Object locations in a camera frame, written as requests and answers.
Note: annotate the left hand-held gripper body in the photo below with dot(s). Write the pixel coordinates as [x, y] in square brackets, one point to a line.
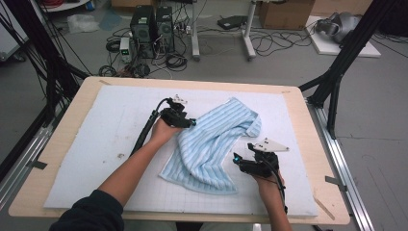
[173, 117]

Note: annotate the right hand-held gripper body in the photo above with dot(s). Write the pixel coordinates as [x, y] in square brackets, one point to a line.
[261, 165]

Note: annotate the blue striped towel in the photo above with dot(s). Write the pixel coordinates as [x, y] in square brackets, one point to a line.
[208, 147]

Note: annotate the person's left hand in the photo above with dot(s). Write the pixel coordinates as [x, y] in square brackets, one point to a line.
[163, 133]

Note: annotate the person's right hand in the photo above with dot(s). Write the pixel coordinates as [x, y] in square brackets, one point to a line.
[271, 187]

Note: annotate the brown tape piece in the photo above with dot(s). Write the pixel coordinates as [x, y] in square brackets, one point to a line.
[285, 92]
[105, 82]

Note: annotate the wooden table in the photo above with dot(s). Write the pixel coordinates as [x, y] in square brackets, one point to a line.
[317, 128]

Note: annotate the white gridded foam mat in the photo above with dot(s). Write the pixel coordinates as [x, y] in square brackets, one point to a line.
[106, 128]

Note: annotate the white bench power supply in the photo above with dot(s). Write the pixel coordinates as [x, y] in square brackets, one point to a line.
[125, 49]

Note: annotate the white desk leg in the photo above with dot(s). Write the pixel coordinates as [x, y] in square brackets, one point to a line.
[248, 35]
[195, 32]

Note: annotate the slim black computer tower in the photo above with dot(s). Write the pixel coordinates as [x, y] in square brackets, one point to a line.
[165, 27]

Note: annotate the large black computer tower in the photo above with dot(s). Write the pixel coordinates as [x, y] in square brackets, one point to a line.
[142, 30]

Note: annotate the flat black device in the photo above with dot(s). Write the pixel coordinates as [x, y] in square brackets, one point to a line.
[232, 21]

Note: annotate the white floor board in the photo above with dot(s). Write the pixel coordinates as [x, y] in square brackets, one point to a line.
[327, 48]

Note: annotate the clear plastic bag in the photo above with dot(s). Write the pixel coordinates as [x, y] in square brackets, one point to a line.
[81, 23]

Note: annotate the large cardboard box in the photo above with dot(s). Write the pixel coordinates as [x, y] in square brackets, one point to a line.
[285, 14]

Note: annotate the grey headset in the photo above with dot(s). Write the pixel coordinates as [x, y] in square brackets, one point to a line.
[340, 25]

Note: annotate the grey rail bracket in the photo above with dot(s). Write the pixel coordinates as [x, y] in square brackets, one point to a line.
[335, 182]
[37, 164]

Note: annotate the aluminium rail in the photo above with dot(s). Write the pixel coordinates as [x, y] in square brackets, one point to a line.
[346, 166]
[19, 170]

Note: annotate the black metal frame stand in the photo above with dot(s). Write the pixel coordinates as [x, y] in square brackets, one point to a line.
[56, 73]
[340, 64]

